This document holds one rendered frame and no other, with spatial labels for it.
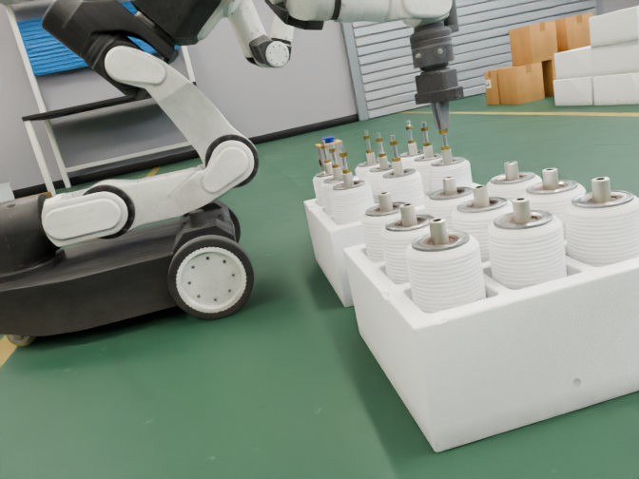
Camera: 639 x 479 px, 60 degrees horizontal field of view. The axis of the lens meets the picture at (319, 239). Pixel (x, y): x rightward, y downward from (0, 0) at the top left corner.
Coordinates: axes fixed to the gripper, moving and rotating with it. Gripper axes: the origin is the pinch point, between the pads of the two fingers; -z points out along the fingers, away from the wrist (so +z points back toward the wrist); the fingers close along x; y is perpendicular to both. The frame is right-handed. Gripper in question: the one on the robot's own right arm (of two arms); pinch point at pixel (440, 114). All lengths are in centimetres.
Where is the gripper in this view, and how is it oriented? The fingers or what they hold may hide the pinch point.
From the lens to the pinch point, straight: 129.1
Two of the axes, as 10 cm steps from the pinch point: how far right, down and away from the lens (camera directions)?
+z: -2.0, -9.4, -2.6
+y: -7.8, 3.2, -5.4
